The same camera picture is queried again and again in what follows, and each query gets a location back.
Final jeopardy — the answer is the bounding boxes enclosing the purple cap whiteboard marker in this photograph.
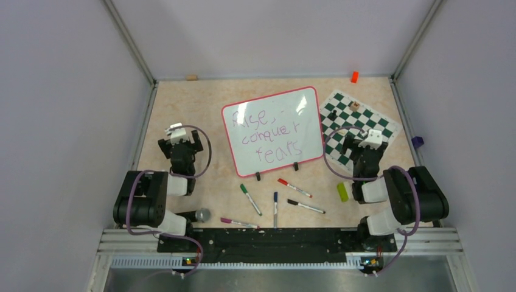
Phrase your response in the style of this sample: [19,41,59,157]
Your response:
[220,217,260,229]

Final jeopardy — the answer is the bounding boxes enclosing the pink framed whiteboard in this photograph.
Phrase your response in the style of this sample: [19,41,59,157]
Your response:
[221,86,324,178]

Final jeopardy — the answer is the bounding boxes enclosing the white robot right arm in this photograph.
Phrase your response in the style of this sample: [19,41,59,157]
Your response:
[337,132,450,251]

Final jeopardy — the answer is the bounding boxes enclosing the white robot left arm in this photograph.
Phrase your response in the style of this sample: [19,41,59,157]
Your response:
[113,129,203,251]

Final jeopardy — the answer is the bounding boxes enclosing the green cap whiteboard marker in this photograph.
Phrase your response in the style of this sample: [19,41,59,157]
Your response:
[240,184,262,216]

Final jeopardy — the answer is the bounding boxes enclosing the black cap whiteboard marker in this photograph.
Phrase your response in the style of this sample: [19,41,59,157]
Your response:
[287,199,326,214]

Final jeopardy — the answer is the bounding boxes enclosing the red cap whiteboard marker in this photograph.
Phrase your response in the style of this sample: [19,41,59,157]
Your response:
[277,178,313,198]

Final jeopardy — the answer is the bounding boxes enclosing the blue cap whiteboard marker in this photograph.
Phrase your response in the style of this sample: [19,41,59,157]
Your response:
[273,192,278,229]

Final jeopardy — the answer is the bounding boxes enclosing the white chess piece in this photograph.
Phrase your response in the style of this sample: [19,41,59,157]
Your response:
[338,129,349,136]

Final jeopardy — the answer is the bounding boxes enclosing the green white toy brick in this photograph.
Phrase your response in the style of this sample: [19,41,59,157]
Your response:
[337,182,352,203]

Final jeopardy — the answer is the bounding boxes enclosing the green white chessboard mat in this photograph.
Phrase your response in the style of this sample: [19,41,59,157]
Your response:
[319,90,402,172]

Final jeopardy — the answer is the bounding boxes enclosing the wooden cube on chessboard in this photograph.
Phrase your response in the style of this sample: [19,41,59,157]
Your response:
[349,102,361,112]

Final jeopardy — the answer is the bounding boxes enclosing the black chess piece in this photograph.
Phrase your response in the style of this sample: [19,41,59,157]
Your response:
[327,110,337,120]

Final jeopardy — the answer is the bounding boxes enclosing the purple block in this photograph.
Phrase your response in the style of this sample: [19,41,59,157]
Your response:
[411,136,425,150]

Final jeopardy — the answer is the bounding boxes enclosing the black grey microphone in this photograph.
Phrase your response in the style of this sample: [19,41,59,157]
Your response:
[177,208,211,223]

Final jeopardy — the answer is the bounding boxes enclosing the orange block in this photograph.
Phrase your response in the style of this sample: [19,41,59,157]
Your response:
[350,71,360,84]

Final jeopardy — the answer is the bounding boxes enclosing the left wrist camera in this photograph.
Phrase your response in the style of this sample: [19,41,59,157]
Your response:
[165,123,190,145]

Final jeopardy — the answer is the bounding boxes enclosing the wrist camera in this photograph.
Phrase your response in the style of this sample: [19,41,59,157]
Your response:
[358,129,383,150]
[165,123,190,145]

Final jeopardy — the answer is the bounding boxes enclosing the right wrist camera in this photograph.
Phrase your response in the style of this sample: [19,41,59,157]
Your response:
[358,129,383,150]

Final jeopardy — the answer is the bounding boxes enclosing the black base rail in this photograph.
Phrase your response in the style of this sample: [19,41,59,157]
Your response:
[111,226,398,271]

